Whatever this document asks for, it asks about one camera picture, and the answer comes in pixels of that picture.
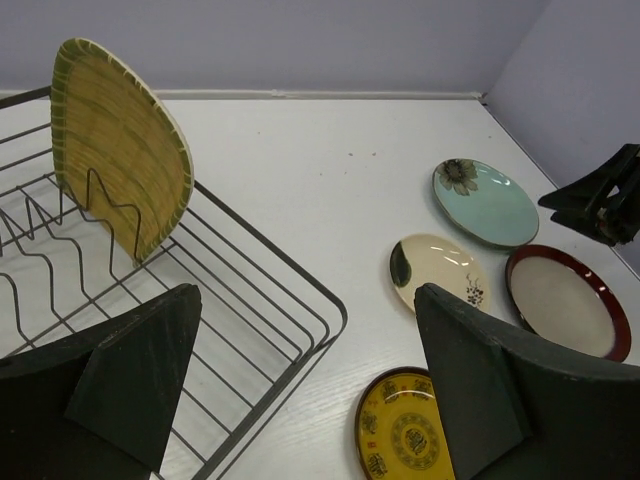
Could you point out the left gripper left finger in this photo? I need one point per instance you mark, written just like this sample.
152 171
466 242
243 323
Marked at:
100 403

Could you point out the cream plate with black brushmark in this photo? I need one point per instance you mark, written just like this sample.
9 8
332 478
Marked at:
426 258

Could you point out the light blue flower plate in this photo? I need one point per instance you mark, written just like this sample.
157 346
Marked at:
485 203

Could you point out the red rimmed cream plate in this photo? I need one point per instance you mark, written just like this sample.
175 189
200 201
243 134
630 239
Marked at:
564 301

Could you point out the yellow patterned round plate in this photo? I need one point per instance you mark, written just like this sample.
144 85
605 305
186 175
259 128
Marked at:
397 429

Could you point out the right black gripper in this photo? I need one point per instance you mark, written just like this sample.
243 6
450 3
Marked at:
608 197

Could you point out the woven bamboo pattern plate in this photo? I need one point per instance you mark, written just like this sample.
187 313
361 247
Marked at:
116 148

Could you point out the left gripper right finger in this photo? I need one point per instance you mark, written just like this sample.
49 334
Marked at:
516 406

